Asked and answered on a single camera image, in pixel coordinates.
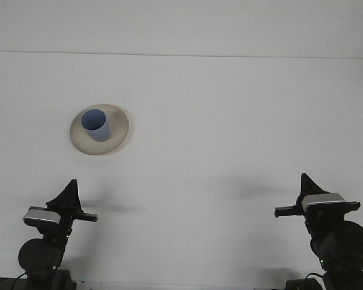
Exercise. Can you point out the pale round plate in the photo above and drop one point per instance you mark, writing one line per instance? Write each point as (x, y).
(118, 142)

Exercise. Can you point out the pale blue cup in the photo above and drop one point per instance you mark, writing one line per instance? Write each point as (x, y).
(98, 133)

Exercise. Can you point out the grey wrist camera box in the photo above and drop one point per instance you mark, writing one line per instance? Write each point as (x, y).
(40, 215)
(322, 200)

